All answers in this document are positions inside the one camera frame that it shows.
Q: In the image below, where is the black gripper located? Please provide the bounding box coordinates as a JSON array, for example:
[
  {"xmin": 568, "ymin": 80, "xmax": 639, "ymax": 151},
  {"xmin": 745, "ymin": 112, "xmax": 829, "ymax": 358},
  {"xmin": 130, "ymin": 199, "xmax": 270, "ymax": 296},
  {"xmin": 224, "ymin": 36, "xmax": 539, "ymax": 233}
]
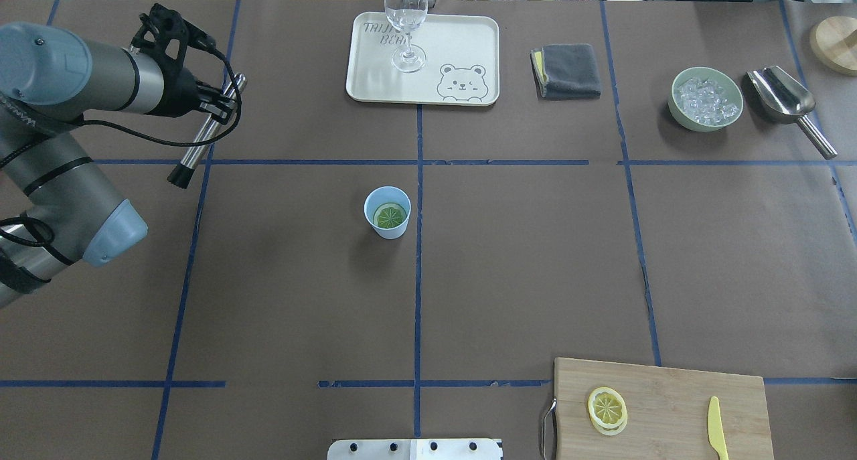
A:
[{"xmin": 131, "ymin": 3, "xmax": 238, "ymax": 125}]

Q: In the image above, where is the steel muddler black tip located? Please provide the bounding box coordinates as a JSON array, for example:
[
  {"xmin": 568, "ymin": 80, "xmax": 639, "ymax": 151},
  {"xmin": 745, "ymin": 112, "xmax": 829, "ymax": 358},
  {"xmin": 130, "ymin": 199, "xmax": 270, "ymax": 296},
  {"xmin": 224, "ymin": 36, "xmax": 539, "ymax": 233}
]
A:
[{"xmin": 167, "ymin": 74, "xmax": 248, "ymax": 189}]

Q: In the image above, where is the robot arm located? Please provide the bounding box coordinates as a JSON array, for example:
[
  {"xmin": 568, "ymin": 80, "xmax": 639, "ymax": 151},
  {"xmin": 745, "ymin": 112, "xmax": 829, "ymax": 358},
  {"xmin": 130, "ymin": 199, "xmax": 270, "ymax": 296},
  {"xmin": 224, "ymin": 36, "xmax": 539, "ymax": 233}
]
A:
[{"xmin": 1, "ymin": 3, "xmax": 247, "ymax": 305}]

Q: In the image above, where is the light blue paper cup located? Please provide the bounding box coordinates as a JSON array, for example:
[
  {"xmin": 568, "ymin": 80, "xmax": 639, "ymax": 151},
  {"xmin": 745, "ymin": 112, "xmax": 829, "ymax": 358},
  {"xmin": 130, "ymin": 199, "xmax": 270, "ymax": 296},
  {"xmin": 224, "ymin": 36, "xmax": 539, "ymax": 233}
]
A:
[{"xmin": 362, "ymin": 186, "xmax": 411, "ymax": 240}]

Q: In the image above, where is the remaining lemon slice stack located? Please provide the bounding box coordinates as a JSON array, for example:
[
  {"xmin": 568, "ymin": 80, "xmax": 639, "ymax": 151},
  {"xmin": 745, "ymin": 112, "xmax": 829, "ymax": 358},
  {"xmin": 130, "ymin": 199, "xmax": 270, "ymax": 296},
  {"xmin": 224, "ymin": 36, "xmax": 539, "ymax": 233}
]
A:
[{"xmin": 587, "ymin": 386, "xmax": 629, "ymax": 436}]

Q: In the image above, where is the clear wine glass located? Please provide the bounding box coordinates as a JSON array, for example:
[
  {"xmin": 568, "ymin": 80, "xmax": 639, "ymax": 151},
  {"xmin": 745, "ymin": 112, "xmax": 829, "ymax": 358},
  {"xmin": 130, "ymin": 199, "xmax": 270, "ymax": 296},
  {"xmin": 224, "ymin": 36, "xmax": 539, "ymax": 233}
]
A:
[{"xmin": 384, "ymin": 0, "xmax": 429, "ymax": 74}]

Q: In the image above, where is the cream bear tray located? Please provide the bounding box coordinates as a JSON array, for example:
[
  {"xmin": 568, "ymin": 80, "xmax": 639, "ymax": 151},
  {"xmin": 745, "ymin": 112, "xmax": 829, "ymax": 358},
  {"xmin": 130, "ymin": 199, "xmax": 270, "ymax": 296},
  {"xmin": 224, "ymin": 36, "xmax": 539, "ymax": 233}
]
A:
[{"xmin": 345, "ymin": 12, "xmax": 501, "ymax": 106}]

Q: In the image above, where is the grey folded cloth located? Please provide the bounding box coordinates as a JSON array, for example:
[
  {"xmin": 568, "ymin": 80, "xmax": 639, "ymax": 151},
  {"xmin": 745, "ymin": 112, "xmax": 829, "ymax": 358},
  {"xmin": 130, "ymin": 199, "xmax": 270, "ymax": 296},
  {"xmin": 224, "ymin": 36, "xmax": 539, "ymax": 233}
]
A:
[{"xmin": 530, "ymin": 43, "xmax": 602, "ymax": 101}]

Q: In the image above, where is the green bowl of ice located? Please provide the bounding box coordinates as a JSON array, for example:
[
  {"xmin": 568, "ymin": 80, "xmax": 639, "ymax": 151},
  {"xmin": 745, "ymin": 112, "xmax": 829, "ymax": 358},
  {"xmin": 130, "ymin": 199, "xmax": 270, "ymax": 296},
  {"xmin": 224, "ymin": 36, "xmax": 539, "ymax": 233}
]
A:
[{"xmin": 668, "ymin": 67, "xmax": 744, "ymax": 133}]

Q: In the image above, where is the wooden cutting board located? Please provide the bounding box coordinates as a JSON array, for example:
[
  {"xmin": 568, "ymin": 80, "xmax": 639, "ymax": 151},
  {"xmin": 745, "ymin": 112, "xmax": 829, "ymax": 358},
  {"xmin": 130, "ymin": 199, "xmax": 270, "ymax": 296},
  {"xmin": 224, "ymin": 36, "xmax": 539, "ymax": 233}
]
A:
[{"xmin": 554, "ymin": 358, "xmax": 774, "ymax": 459}]

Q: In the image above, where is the steel ice scoop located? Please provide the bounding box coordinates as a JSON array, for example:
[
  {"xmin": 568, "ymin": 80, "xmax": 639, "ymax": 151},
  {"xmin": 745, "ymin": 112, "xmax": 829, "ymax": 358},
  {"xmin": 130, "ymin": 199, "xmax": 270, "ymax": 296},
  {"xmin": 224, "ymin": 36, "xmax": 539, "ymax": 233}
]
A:
[{"xmin": 747, "ymin": 66, "xmax": 838, "ymax": 160}]

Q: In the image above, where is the yellow plastic knife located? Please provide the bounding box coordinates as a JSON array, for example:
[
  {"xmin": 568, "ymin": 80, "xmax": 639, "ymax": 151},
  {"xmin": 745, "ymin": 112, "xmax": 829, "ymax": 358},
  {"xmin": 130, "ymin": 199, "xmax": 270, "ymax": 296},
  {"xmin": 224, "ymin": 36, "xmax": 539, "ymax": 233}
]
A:
[{"xmin": 706, "ymin": 396, "xmax": 730, "ymax": 460}]

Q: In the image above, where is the wooden mug tree stand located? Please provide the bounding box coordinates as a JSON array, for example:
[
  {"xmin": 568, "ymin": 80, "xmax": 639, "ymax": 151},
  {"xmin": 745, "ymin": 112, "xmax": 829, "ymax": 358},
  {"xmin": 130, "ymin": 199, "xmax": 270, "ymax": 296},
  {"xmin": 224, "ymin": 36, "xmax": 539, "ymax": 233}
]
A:
[{"xmin": 810, "ymin": 15, "xmax": 856, "ymax": 78}]

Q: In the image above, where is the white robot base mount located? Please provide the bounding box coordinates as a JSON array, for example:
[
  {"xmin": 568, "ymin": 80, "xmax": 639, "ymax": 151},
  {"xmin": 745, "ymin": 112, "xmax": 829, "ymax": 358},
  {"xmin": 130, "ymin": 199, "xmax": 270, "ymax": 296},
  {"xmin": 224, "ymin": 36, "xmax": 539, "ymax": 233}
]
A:
[{"xmin": 327, "ymin": 438, "xmax": 504, "ymax": 459}]

